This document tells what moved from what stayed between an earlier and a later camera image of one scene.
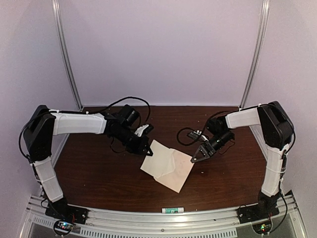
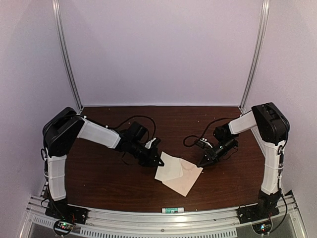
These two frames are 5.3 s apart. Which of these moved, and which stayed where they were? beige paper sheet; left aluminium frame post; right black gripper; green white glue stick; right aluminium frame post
Moved: right black gripper; beige paper sheet
Stayed: right aluminium frame post; green white glue stick; left aluminium frame post
